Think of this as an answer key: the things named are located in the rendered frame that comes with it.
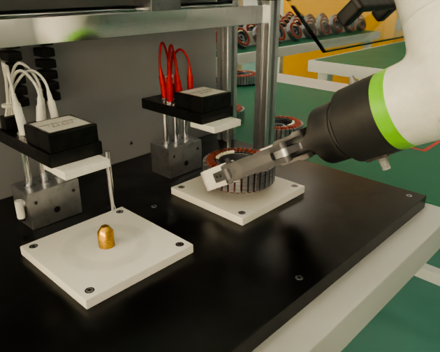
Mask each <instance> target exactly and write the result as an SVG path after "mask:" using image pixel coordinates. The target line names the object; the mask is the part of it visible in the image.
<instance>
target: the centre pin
mask: <svg viewBox="0 0 440 352"><path fill-rule="evenodd" d="M97 235H98V246H99V248H100V249H111V248H113V247H114V246H115V237H114V230H113V229H112V228H111V227H110V226H109V225H107V224H103V225H102V226H101V227H100V228H99V230H98V232H97Z"/></svg>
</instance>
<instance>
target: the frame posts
mask: <svg viewBox="0 0 440 352"><path fill-rule="evenodd" d="M258 5H266V23H261V24H257V34H256V81H255V105H254V149H257V150H259V149H262V148H264V147H267V146H269V145H272V144H273V142H274V122H275V107H276V92H277V64H278V49H279V20H280V5H281V0H258ZM217 89H220V90H224V91H230V92H231V106H232V107H233V116H232V117H234V118H237V26H232V27H218V28H217ZM217 139H219V140H222V139H223V141H226V142H227V130H225V131H221V132H218V133H217ZM234 139H236V127H234V128H232V129H231V140H234Z"/></svg>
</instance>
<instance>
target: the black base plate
mask: <svg viewBox="0 0 440 352"><path fill-rule="evenodd" d="M199 139H201V147H202V167H201V168H198V169H196V170H192V171H191V172H188V173H185V174H183V175H180V176H177V177H174V178H172V179H169V178H167V177H164V176H162V175H160V174H157V173H154V172H152V155H151V153H148V154H145V155H142V156H138V157H135V158H133V159H129V160H126V161H122V162H120V163H116V164H113V165H112V178H113V185H114V192H115V206H116V209H117V208H119V207H124V208H126V209H127V210H129V211H131V212H133V213H135V214H137V215H138V216H140V217H142V218H144V219H146V220H148V221H150V222H152V223H154V224H156V225H157V226H160V227H161V228H163V229H165V230H167V231H169V232H171V233H172V234H174V235H176V236H178V237H180V238H182V239H184V240H186V241H187V242H190V243H192V244H193V253H191V254H189V255H188V256H185V257H183V258H182V259H180V260H178V261H176V262H174V263H173V264H171V265H169V266H167V267H165V268H163V269H162V270H159V271H158V272H156V273H154V274H152V275H150V276H148V277H147V278H145V279H143V280H141V281H139V282H138V283H136V284H134V285H132V286H129V287H128V288H126V289H124V290H122V291H120V292H119V293H117V294H115V295H113V296H111V297H110V298H108V299H106V300H104V301H102V302H100V303H98V304H97V305H94V306H93V307H91V308H89V309H85V308H84V307H83V306H82V305H81V304H80V303H79V302H78V301H76V300H75V299H74V298H72V297H71V296H70V295H69V294H68V293H67V292H66V291H65V290H63V289H62V288H61V287H60V286H58V285H57V284H56V283H54V282H53V280H51V279H50V278H49V277H48V276H47V275H45V274H44V273H43V272H42V271H40V270H39V269H38V268H37V267H36V266H35V265H34V264H32V263H31V262H30V261H29V260H27V259H26V258H25V257H24V256H23V255H22V254H21V250H20V247H21V246H22V245H25V244H28V243H30V242H33V241H35V240H38V239H41V238H42V237H46V236H48V235H51V234H53V233H56V232H58V231H61V230H63V229H66V228H69V227H71V226H74V225H76V224H78V223H82V222H83V221H86V220H89V219H92V218H94V217H97V216H99V215H102V214H105V213H106V212H109V211H110V201H109V195H108V182H107V175H106V168H104V169H102V170H98V171H95V172H92V173H89V174H86V175H82V176H79V177H77V178H78V182H79V188H80V198H81V203H82V212H81V213H79V214H76V215H73V216H71V217H68V218H66V219H62V220H61V221H57V222H55V223H51V224H50V225H47V226H44V227H42V228H39V229H36V230H32V229H31V228H30V227H28V226H27V225H26V224H24V223H22V222H20V221H19V219H18V218H17V214H16V210H15V203H14V199H13V196H11V197H9V198H4V199H2V200H0V352H252V351H253V350H254V349H255V348H256V347H258V346H259V345H260V344H262V343H263V342H264V341H265V340H266V339H267V338H268V337H270V336H271V335H272V334H273V333H275V332H276V331H277V330H278V329H280V327H281V326H283V325H284V324H285V323H287V322H288V321H289V320H290V319H292V318H293V317H294V316H295V315H296V314H297V313H298V312H300V311H301V310H302V309H304V308H305V307H306V306H307V305H308V304H309V303H310V302H312V301H313V300H314V299H315V298H317V297H318V296H319V295H320V294H322V292H323V291H325V290H326V289H327V288H329V287H330V286H331V285H332V284H334V283H335V282H336V281H337V280H338V279H339V278H340V277H342V276H343V275H344V274H346V273H347V272H348V271H349V270H350V269H351V268H352V267H354V266H355V265H356V264H357V263H359V262H360V261H361V260H362V259H363V258H364V257H366V256H367V255H368V254H369V253H371V252H372V251H373V250H374V249H375V248H377V247H378V246H379V245H380V244H381V243H382V242H384V241H385V240H386V239H388V238H389V237H390V236H391V235H392V234H393V233H394V232H396V231H397V230H398V229H399V228H401V227H402V226H403V225H404V224H405V223H406V222H408V221H409V220H410V219H411V218H413V217H414V216H415V215H416V214H417V213H419V211H421V210H422V209H423V208H424V207H425V201H426V197H427V196H425V195H423V194H419V193H415V192H412V191H408V190H406V189H401V188H399V187H396V186H391V185H389V184H384V183H382V182H377V181H375V180H372V179H367V178H365V177H361V176H358V175H354V174H351V173H347V172H344V171H341V170H337V169H334V168H330V167H327V166H323V165H320V164H317V163H313V162H311V161H306V160H304V161H301V160H298V161H295V162H292V163H290V164H287V165H284V166H282V165H278V166H276V168H275V176H276V177H280V178H282V179H286V180H288V181H291V182H295V183H297V184H301V185H303V186H305V192H304V193H302V194H300V195H299V196H297V197H295V198H293V199H291V200H289V201H288V202H286V203H284V204H282V205H280V206H278V207H276V208H274V209H273V210H271V211H269V212H267V213H265V214H263V215H262V216H260V217H258V218H256V219H254V220H253V221H250V222H249V223H246V224H245V225H243V226H242V225H239V224H238V223H235V222H233V221H231V220H229V219H226V218H224V217H222V216H219V215H218V214H215V213H213V212H211V211H209V210H206V209H204V208H202V207H199V206H197V205H195V204H193V203H190V202H189V201H187V200H184V199H182V198H179V197H177V196H175V195H172V194H171V187H173V186H176V185H178V184H181V183H183V182H186V181H189V180H190V179H193V178H196V177H199V176H201V174H200V173H201V172H202V171H203V158H204V157H205V156H206V155H208V154H209V153H212V152H214V151H215V150H219V149H223V148H226V149H227V142H226V141H223V139H222V140H219V139H217V134H215V133H211V134H209V135H205V136H202V137H199Z"/></svg>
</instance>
